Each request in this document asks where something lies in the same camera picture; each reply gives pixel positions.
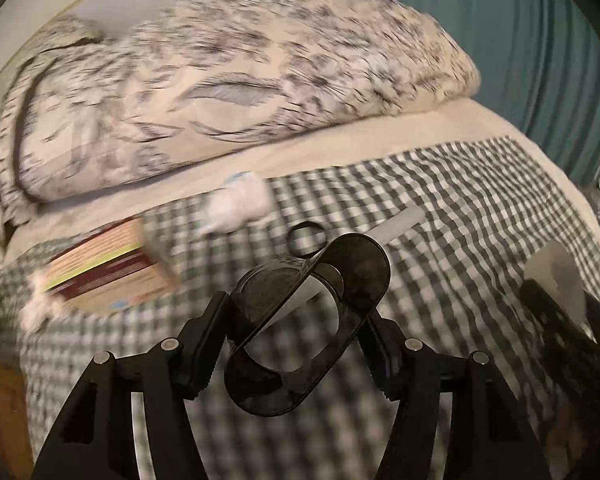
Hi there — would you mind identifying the brown medicine box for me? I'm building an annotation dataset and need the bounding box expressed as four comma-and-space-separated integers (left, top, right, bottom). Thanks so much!
40, 217, 178, 315

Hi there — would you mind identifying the white tape roll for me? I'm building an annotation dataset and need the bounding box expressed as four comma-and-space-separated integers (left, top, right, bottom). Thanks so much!
524, 240, 585, 326

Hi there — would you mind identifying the crumpled white tissue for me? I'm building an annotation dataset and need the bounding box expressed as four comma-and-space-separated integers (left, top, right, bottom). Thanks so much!
19, 271, 65, 334

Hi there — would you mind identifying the white plush toy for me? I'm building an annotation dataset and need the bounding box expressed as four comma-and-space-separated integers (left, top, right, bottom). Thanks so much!
199, 171, 274, 234

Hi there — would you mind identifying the teal curtain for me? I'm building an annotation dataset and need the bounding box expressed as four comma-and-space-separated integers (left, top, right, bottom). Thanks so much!
399, 0, 600, 186

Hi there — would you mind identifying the floral patterned pillow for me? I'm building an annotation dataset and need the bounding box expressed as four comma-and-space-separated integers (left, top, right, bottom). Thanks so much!
0, 0, 480, 223

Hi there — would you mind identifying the black hair tie ring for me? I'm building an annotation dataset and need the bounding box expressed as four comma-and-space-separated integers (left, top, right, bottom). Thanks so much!
285, 220, 327, 260

